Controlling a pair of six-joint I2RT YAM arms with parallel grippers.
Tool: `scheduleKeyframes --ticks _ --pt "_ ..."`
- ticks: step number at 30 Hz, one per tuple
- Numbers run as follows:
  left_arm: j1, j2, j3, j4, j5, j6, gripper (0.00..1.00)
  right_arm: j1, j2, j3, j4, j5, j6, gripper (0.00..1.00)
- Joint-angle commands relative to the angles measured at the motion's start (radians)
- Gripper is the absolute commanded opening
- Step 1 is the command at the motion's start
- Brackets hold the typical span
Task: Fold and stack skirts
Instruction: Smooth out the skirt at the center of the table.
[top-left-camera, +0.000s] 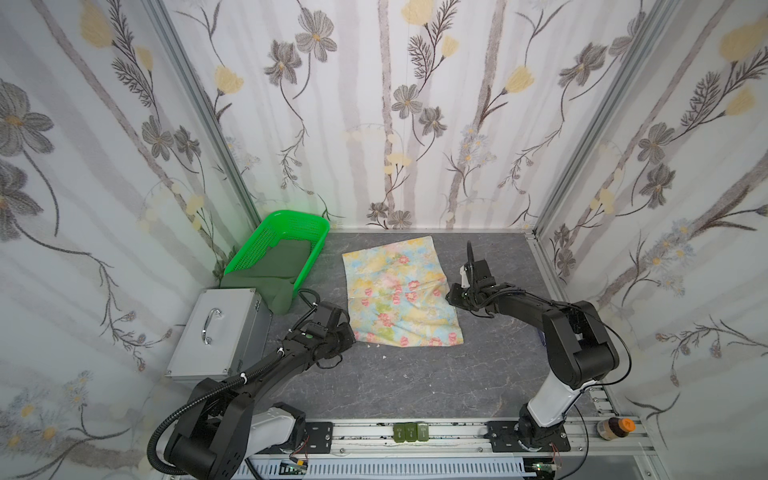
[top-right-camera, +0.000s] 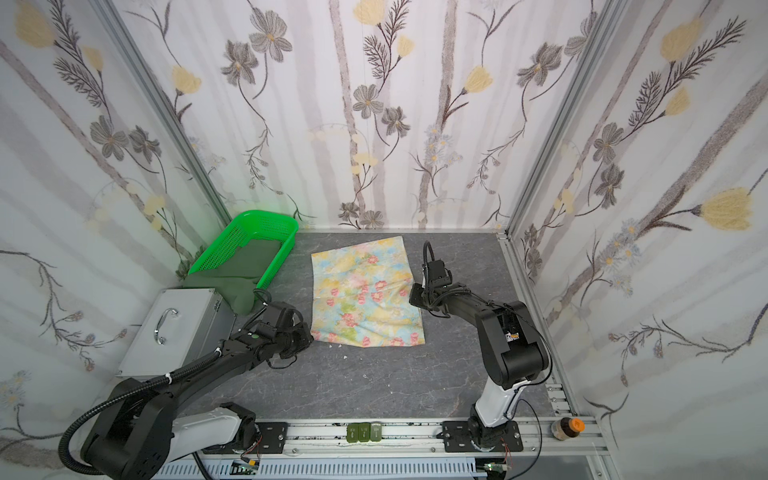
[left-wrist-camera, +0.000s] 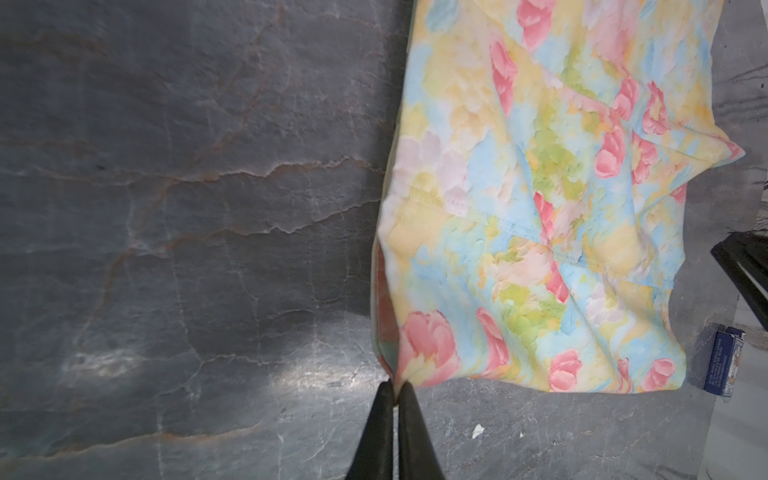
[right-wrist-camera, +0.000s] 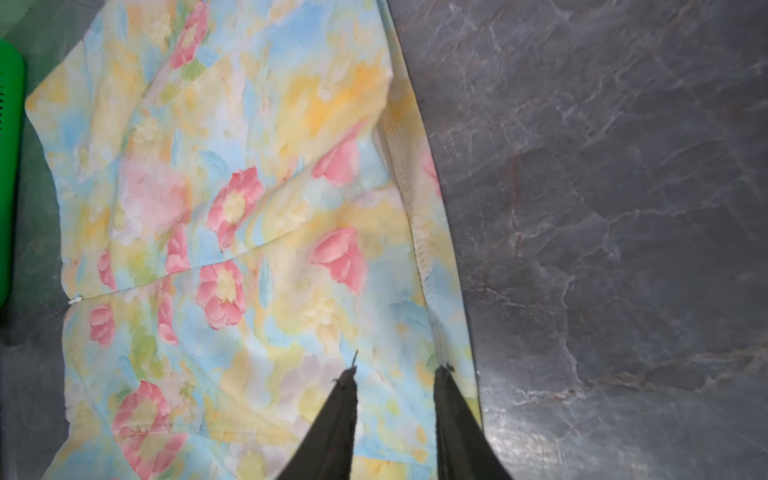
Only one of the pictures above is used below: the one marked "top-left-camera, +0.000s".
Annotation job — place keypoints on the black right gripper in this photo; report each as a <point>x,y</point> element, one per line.
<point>475,282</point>

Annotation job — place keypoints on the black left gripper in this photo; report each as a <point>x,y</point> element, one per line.
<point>342,335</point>

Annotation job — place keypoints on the floral pastel skirt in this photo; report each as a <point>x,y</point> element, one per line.
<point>396,296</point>

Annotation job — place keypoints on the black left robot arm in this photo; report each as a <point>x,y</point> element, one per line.
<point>218,429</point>

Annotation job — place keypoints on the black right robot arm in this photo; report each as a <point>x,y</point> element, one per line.
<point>579,349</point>

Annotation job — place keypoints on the dark green skirt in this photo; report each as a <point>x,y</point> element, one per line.
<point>273,276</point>

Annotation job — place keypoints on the silver metal case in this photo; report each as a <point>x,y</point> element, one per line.
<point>225,334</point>

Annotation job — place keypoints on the green plastic basket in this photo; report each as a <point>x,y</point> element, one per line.
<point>279,227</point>

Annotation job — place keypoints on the green terminal block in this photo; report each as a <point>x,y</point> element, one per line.
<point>409,432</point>

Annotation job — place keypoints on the orange capped bottle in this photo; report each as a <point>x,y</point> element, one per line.
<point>615,428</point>

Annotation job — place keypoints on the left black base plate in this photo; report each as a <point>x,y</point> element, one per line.
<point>310,438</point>

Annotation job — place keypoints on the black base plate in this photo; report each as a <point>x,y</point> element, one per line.
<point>310,438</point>
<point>509,437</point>

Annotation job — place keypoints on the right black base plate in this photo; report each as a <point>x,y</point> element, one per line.
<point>509,437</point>

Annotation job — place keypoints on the aluminium mounting rail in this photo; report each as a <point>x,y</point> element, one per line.
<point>449,438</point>

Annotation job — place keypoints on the white slotted cable duct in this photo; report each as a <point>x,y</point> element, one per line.
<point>395,468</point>

